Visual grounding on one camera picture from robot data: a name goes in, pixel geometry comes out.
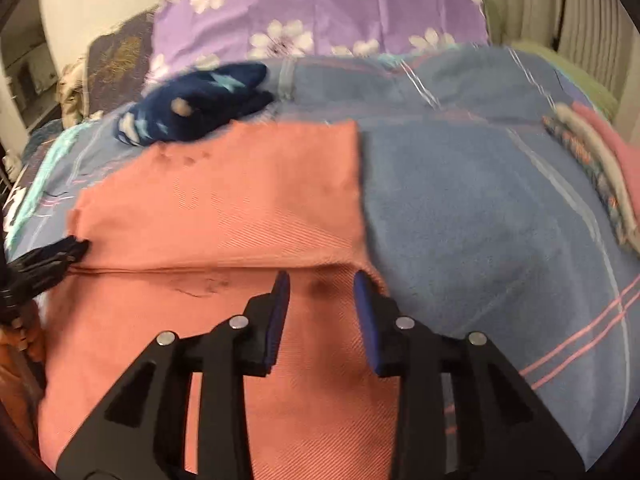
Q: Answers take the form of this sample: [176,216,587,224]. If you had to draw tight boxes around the dark patterned pillow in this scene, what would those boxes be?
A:
[85,7,161,116]

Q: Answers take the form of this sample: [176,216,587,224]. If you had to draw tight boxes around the teal blanket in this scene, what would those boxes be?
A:
[10,122,91,231]

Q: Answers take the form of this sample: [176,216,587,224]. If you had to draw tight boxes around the beige crumpled cloth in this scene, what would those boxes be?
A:
[56,57,91,126]

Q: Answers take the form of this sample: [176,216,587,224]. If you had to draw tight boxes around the navy patterned garment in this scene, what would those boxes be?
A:
[112,60,276,147]

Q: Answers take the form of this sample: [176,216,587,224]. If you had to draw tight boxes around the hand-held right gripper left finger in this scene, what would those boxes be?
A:
[55,270,292,480]

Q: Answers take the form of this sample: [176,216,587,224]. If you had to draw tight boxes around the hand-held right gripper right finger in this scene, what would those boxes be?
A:
[353,270,586,480]

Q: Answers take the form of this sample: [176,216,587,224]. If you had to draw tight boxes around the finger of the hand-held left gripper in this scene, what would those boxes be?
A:
[0,237,90,311]

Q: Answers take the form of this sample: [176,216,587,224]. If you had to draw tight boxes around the green pillow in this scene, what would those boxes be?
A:
[510,40,621,116]

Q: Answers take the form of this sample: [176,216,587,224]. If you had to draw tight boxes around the pink folded cloth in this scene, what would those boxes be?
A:
[570,101,640,196]

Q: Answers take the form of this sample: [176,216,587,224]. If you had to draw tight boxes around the blue plaid blanket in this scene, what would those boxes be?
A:
[2,45,640,461]

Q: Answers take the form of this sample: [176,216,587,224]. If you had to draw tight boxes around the salmon knit cloth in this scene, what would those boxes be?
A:
[37,120,406,480]

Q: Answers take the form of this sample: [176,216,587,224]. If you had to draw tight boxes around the purple floral pillow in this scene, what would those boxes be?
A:
[147,0,493,81]

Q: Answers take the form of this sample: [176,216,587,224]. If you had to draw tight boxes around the white curtain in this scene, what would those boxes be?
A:
[492,0,640,106]

